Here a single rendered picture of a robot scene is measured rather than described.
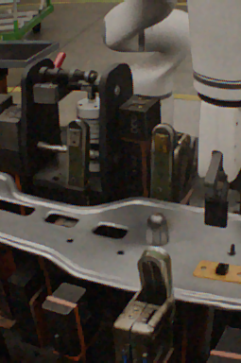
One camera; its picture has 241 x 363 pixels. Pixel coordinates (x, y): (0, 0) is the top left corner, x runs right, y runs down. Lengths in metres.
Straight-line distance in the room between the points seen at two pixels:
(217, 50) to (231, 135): 0.11
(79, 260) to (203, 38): 0.41
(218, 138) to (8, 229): 0.43
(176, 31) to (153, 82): 0.15
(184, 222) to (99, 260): 0.16
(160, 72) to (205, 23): 0.81
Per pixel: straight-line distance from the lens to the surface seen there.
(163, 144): 1.06
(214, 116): 0.72
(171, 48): 1.46
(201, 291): 0.87
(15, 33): 4.94
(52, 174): 1.23
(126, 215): 1.03
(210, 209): 0.77
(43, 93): 1.14
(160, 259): 0.75
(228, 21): 0.68
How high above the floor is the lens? 1.57
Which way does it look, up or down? 30 degrees down
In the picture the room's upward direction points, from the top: 4 degrees counter-clockwise
